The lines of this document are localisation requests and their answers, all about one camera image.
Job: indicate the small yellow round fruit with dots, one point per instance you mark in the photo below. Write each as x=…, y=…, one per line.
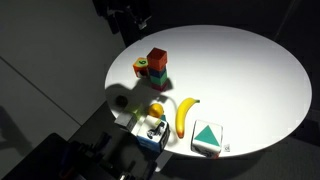
x=156, y=110

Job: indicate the white table leg base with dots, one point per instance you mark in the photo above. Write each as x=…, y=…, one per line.
x=163, y=160

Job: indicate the white cube with black print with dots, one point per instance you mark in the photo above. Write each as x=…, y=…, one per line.
x=152, y=133

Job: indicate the orange number cube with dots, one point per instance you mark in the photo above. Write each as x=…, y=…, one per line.
x=140, y=66

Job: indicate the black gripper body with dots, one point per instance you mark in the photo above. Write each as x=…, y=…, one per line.
x=131, y=13

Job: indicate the orange block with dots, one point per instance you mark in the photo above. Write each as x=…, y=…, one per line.
x=157, y=59

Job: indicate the white cube with teal triangle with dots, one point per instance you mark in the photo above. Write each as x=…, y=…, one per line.
x=206, y=138

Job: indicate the blue block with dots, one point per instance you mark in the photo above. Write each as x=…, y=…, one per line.
x=157, y=72

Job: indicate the yellow banana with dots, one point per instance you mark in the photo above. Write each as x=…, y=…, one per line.
x=181, y=116

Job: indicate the dark red ball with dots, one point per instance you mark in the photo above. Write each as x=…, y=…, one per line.
x=121, y=100

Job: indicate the grey white block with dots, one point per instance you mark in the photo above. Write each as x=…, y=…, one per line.
x=126, y=120

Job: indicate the pink block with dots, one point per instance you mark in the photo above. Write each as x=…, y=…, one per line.
x=160, y=87

